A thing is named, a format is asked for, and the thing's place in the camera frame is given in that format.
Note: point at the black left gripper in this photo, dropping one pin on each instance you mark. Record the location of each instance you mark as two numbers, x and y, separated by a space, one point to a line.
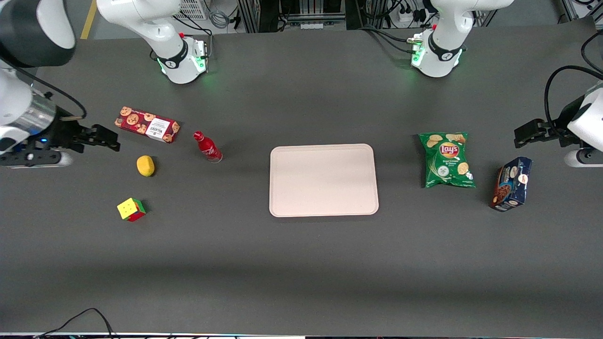
558 126

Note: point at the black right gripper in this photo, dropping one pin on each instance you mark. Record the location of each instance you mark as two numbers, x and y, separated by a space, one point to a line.
62 133

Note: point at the red coke bottle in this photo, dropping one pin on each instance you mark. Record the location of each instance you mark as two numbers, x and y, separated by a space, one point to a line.
207 147

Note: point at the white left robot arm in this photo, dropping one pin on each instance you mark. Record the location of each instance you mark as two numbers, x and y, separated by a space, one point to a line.
447 28

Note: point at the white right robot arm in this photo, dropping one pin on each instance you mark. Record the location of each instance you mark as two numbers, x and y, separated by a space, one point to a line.
141 19

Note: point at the cream plastic tray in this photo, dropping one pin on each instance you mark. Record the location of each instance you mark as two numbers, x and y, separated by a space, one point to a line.
323 180

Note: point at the red cookie box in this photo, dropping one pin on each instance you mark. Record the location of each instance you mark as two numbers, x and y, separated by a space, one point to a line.
148 125

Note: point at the yellow lemon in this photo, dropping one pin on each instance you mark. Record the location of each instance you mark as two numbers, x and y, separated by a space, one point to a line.
145 165

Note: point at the blue chocolate cookie box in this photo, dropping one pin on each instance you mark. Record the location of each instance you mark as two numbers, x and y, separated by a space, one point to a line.
511 184

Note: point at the colourful rubik's cube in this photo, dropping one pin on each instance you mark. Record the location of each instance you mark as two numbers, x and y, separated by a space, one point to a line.
131 209

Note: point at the green Lay's chips bag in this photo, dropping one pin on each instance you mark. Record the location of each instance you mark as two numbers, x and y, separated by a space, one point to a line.
447 161

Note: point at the white vented box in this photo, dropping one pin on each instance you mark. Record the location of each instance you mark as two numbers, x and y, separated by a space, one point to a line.
193 8

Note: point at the white power strip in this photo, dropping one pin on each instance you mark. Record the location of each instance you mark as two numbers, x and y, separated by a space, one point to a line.
410 16

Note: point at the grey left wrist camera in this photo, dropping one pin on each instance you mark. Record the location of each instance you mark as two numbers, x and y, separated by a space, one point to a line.
586 158

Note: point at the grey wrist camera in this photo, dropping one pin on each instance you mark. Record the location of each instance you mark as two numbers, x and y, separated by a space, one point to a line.
37 160
586 158

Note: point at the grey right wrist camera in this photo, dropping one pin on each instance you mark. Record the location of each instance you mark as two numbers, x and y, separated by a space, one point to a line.
37 160

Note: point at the aluminium frame rack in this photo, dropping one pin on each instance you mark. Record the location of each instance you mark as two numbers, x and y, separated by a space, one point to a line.
306 14

